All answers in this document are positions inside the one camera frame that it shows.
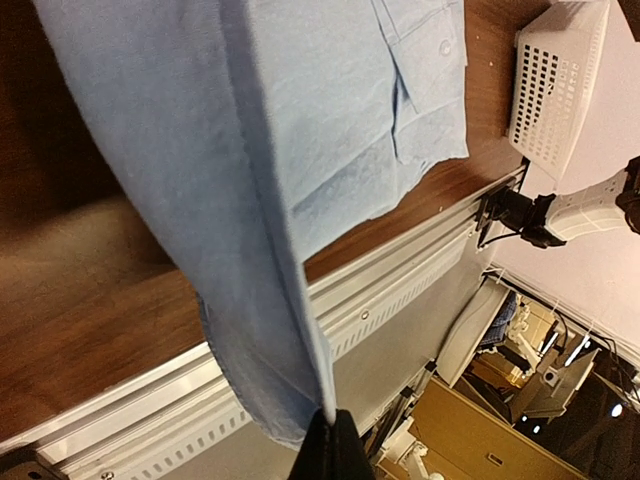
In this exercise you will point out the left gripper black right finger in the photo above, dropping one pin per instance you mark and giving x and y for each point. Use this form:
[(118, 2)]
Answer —
[(348, 458)]

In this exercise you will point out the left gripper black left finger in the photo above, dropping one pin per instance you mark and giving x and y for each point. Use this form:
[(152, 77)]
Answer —
[(314, 459)]

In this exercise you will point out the light blue long sleeve shirt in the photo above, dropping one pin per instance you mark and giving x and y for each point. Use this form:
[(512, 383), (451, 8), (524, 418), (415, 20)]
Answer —
[(235, 127)]

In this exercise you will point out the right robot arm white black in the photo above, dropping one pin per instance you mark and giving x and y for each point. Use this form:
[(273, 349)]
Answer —
[(553, 220)]

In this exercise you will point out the white plastic basket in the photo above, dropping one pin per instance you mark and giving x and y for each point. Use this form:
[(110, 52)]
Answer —
[(557, 61)]

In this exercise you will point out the aluminium front rail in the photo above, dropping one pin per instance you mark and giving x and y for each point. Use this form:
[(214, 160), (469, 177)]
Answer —
[(132, 379)]

